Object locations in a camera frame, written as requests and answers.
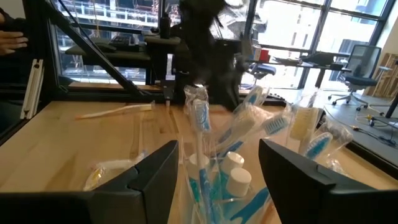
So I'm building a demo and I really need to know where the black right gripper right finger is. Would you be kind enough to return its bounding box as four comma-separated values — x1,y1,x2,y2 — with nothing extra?
258,138,398,224

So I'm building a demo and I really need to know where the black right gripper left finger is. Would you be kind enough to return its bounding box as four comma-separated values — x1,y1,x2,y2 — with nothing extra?
0,139,180,224

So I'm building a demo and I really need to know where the clear acrylic organizer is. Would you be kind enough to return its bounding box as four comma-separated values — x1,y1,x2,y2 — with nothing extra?
180,136,280,224

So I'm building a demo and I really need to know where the blue toothbrush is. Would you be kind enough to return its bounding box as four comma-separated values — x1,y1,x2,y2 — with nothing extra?
217,113,292,156
217,84,270,147
183,85,218,224
317,119,355,169
298,130,335,162

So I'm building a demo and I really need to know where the teal mouthwash bottle white cap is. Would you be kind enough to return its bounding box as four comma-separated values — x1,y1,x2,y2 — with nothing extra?
219,151,246,200
186,152,212,206
225,167,252,212

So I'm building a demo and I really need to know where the blue office chair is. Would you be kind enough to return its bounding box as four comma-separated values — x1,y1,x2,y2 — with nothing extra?
248,62,277,82

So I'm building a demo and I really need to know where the long office desk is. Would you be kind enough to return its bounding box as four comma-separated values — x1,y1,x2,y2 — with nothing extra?
248,49,354,91

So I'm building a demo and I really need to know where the dark desk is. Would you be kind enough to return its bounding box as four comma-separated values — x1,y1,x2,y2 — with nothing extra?
64,39,152,68

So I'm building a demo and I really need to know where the grey office chair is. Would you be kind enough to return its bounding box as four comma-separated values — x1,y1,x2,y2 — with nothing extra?
328,44,384,112

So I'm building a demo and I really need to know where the white aluminium extrusion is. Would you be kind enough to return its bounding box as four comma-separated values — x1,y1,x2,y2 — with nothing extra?
20,58,44,121

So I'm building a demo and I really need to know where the black keyboard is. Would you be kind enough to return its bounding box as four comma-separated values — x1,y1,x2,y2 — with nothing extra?
108,34,141,53

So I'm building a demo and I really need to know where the large window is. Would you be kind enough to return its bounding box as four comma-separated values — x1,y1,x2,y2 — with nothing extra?
51,0,398,91

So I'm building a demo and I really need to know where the black bottle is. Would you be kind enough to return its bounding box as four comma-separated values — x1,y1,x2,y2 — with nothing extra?
159,12,172,40

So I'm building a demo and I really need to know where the person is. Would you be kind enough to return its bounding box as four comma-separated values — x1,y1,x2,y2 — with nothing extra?
0,7,29,94

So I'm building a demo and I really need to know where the person's hand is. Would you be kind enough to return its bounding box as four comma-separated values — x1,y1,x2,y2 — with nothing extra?
0,30,29,56

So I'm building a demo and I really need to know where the yellow extension cord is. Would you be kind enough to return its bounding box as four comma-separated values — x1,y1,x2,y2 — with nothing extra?
354,113,379,123

